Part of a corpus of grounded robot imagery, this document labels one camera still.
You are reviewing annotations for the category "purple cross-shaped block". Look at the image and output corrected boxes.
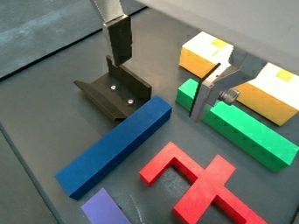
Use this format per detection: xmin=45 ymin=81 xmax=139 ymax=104
xmin=80 ymin=188 xmax=131 ymax=224

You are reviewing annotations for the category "yellow slotted board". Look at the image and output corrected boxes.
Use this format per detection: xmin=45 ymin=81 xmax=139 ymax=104
xmin=179 ymin=31 xmax=299 ymax=126

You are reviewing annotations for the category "green rectangular block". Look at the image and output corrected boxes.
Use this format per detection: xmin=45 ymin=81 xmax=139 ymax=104
xmin=175 ymin=78 xmax=299 ymax=173

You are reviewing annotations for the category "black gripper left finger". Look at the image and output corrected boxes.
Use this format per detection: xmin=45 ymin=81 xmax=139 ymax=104
xmin=89 ymin=0 xmax=132 ymax=67

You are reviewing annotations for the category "red cross-shaped block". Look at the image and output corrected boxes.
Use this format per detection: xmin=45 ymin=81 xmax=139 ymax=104
xmin=139 ymin=142 xmax=267 ymax=224

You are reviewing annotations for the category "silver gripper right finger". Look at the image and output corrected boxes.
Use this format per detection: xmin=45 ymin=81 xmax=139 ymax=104
xmin=189 ymin=52 xmax=257 ymax=123

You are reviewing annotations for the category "blue rectangular block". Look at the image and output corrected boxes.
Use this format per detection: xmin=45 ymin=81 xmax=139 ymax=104
xmin=56 ymin=95 xmax=172 ymax=200

